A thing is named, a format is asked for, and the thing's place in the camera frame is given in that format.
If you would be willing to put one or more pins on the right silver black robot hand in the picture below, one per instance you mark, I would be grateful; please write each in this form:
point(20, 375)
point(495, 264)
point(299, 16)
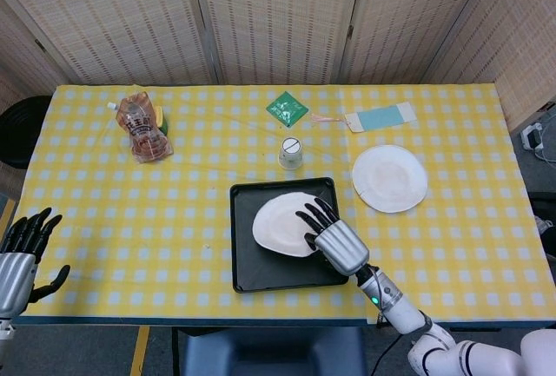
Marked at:
point(343, 246)

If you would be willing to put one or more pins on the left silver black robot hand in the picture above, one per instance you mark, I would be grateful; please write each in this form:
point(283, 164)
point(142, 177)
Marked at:
point(17, 263)

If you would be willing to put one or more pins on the orange sauce pouch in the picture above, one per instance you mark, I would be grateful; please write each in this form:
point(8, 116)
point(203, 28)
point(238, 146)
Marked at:
point(141, 133)

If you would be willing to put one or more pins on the woven folding screen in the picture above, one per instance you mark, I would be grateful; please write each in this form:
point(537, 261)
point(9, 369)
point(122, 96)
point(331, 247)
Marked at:
point(278, 15)

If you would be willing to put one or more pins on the blue bookmark with tassel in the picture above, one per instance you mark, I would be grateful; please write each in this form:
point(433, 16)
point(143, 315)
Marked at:
point(378, 117)

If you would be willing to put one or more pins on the floral print paper cup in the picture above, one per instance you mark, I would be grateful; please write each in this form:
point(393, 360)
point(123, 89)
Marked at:
point(290, 155)

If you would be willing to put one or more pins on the yellow checkered tablecloth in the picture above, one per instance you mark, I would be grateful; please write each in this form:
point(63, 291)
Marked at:
point(130, 219)

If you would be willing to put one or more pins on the black round stool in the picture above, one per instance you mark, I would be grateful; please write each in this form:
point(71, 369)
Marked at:
point(21, 133)

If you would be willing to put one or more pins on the green yellow sponge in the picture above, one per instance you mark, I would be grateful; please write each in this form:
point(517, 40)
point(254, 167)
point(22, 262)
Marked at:
point(164, 122)

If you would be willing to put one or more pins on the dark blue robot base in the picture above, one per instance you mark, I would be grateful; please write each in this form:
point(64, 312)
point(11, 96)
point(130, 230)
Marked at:
point(269, 354)

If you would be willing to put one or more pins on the white paper plate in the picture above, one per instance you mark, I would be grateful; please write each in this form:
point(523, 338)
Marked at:
point(278, 228)
point(388, 178)

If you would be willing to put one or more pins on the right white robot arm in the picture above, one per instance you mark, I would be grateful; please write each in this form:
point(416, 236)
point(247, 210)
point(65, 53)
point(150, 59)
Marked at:
point(404, 311)

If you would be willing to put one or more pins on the white power adapter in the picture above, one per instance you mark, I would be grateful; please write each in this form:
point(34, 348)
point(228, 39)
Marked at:
point(532, 135)

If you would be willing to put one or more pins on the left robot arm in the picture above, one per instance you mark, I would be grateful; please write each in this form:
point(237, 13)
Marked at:
point(4, 328)

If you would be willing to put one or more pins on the green sachet packet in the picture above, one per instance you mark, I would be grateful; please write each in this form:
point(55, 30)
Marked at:
point(286, 108)

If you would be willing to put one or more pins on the black plastic tray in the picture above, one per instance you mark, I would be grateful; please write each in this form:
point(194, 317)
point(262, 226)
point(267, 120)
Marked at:
point(260, 276)

